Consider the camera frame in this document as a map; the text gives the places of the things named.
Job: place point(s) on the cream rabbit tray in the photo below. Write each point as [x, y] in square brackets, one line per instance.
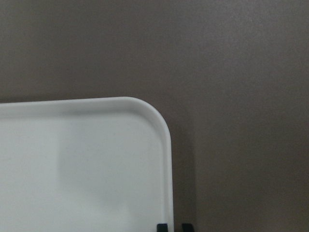
[88, 165]

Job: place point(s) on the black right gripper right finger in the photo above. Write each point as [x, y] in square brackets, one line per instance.
[187, 227]

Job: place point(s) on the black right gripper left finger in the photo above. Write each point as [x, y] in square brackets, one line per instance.
[161, 227]

